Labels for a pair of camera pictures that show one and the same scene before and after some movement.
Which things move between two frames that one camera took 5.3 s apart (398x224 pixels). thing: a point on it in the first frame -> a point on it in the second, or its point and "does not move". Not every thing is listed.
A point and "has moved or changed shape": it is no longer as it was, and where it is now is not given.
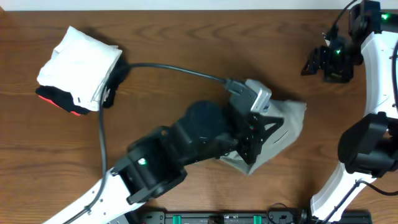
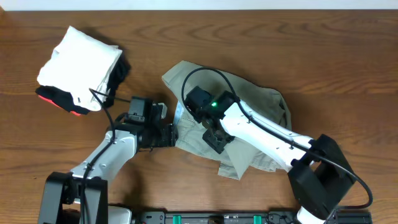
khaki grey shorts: (291, 112) has moved or changed shape
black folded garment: (64, 99) does not move
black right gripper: (318, 60) -> (215, 143)
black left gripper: (249, 137) -> (169, 135)
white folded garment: (80, 65) does not move
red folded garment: (50, 101) does not move
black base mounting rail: (251, 217) does not move
